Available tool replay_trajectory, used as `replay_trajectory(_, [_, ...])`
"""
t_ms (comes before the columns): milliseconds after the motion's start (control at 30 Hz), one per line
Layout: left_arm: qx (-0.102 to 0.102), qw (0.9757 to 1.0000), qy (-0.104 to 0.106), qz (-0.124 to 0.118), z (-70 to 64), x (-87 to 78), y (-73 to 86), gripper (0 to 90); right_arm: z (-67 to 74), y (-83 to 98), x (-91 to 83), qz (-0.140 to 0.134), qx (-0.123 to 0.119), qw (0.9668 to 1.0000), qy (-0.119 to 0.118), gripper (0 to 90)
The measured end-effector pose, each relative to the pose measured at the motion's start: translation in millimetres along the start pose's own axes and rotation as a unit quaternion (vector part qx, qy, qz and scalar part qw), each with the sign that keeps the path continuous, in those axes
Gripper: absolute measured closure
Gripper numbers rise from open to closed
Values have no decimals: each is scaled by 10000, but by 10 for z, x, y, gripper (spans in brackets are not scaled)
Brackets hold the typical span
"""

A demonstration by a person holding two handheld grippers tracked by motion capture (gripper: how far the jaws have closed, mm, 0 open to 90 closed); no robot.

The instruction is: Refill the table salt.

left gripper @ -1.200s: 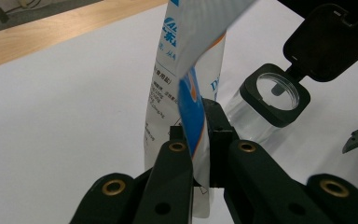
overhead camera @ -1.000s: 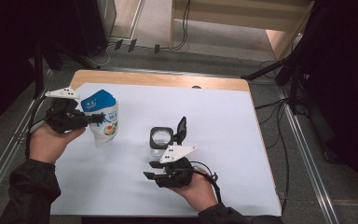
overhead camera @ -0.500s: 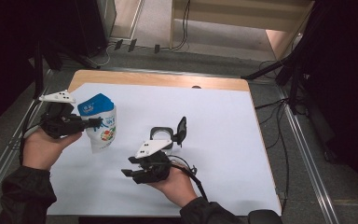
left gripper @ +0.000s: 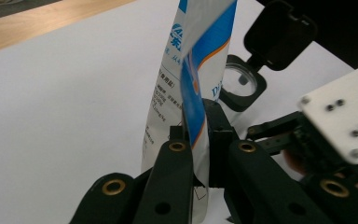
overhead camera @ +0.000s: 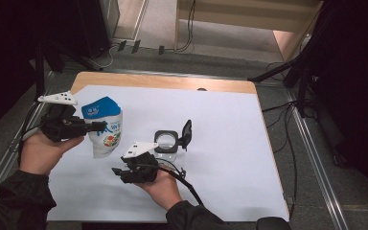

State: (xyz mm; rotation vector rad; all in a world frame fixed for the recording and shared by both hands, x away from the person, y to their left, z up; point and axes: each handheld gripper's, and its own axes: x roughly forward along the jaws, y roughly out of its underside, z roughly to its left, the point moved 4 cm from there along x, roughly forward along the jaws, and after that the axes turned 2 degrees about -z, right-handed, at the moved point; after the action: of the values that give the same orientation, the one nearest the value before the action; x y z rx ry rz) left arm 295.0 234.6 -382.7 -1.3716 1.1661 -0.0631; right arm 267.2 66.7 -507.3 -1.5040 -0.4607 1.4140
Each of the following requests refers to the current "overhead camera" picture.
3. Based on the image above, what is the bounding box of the blue and white pouch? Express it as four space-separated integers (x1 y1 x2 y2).
80 96 124 160

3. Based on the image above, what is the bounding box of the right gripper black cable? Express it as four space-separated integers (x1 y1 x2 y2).
137 157 205 207

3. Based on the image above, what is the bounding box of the metal floor rail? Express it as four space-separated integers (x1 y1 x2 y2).
282 87 349 230
0 71 57 221

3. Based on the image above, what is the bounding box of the dark cabinet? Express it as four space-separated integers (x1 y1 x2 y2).
76 0 121 60

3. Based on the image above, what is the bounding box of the white paper sheet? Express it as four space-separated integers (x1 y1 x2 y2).
46 84 290 223

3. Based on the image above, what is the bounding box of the person's left hand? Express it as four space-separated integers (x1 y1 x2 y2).
18 129 85 176

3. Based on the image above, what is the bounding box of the black metal stand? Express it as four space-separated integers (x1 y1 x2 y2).
33 37 104 103

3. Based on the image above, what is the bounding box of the person's right hand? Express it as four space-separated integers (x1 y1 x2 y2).
136 169 183 212

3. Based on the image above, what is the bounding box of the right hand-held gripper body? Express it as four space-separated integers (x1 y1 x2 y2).
120 141 161 185

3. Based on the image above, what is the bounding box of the dark curtain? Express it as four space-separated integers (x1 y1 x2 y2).
0 0 81 142
310 0 368 212

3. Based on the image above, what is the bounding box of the black hanging cable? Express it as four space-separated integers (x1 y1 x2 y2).
175 0 197 54

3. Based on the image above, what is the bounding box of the light wooden furniture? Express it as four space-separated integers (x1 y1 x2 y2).
173 0 324 63

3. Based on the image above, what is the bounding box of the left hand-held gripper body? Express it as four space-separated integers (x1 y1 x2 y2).
37 91 87 143

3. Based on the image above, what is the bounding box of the white floor cable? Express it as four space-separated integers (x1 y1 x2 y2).
87 42 123 70

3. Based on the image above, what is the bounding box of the black floor cable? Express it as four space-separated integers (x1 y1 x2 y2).
262 100 301 113
272 104 300 221

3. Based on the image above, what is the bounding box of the clear jar with black lid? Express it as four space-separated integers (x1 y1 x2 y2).
152 119 194 162

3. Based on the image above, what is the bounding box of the black tripod stand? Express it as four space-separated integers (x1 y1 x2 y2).
247 47 325 119

